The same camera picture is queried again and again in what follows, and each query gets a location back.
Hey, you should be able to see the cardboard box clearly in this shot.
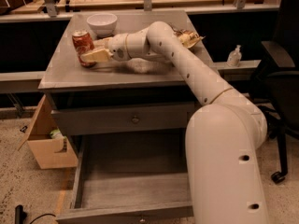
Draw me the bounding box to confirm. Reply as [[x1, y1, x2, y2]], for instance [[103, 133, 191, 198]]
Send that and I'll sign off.
[[18, 96, 78, 169]]

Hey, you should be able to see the black cable on floor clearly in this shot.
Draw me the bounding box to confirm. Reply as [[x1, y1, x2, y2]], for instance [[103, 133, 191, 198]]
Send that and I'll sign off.
[[14, 204, 57, 224]]

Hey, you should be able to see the closed middle drawer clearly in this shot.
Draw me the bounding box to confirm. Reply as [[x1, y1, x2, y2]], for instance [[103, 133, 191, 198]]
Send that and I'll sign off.
[[52, 102, 196, 135]]

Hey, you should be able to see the open bottom drawer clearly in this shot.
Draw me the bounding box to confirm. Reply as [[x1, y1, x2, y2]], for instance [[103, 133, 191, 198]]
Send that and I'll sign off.
[[57, 129, 192, 224]]

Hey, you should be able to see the hand sanitizer bottle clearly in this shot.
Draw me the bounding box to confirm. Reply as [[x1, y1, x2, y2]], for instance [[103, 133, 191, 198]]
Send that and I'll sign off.
[[227, 45, 242, 67]]

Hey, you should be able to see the chip bag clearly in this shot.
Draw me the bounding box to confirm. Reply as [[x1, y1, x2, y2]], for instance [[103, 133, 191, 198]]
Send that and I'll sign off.
[[173, 28, 204, 49]]

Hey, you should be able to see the grey drawer cabinet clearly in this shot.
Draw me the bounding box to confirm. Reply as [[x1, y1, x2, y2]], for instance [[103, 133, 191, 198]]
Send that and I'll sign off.
[[38, 9, 222, 224]]

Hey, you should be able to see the red coke can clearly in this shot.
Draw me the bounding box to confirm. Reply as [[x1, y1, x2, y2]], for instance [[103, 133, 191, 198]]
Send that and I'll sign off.
[[72, 29, 95, 67]]

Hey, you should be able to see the white bowl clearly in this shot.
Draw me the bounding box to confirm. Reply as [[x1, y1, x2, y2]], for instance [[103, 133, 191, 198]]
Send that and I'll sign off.
[[87, 12, 118, 37]]

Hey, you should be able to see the black office chair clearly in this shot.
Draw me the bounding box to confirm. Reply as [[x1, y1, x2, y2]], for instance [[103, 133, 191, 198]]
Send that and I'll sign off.
[[249, 0, 299, 184]]

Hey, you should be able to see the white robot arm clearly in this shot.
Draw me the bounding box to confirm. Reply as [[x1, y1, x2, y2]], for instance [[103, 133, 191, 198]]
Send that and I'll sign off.
[[80, 21, 270, 224]]

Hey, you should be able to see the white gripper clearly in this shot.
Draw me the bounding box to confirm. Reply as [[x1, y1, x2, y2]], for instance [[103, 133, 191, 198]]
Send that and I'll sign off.
[[80, 34, 129, 63]]

